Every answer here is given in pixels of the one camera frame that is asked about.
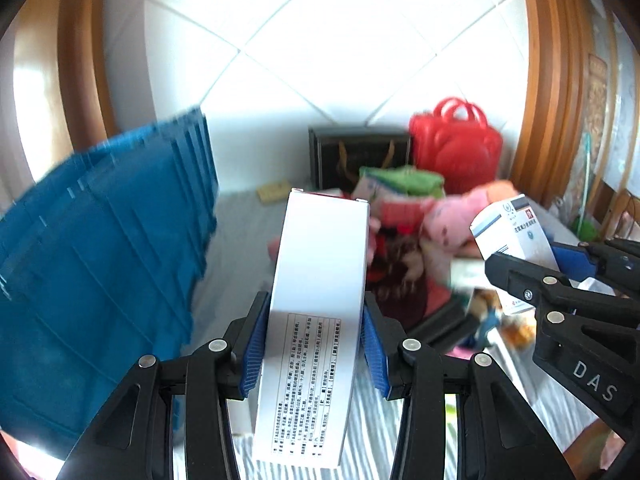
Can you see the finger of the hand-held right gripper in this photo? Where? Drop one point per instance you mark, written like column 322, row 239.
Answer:
column 510, row 277
column 570, row 260

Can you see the blue plastic crate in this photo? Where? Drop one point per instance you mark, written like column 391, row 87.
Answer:
column 100, row 260

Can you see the tall white box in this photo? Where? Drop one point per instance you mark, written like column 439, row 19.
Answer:
column 315, row 270

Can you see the white blue medicine box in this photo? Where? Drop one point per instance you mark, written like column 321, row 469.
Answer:
column 515, row 235

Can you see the glossy wooden panel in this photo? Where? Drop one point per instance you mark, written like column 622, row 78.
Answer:
column 80, row 60

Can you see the dark red patterned pouch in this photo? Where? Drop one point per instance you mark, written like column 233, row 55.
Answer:
column 400, row 270

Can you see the pink plush toy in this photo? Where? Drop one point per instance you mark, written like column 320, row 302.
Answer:
column 450, row 220

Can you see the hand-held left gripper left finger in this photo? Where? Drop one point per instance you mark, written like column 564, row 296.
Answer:
column 252, row 355

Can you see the yellow block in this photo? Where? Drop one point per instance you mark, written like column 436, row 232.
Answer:
column 272, row 191

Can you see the black box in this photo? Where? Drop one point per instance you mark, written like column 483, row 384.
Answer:
column 330, row 160

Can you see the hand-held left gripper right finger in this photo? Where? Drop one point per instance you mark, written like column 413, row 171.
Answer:
column 375, row 355

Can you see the wooden door frame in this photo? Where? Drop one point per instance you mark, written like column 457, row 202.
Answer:
column 550, row 85

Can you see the green toy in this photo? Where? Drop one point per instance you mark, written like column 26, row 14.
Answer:
column 410, row 180

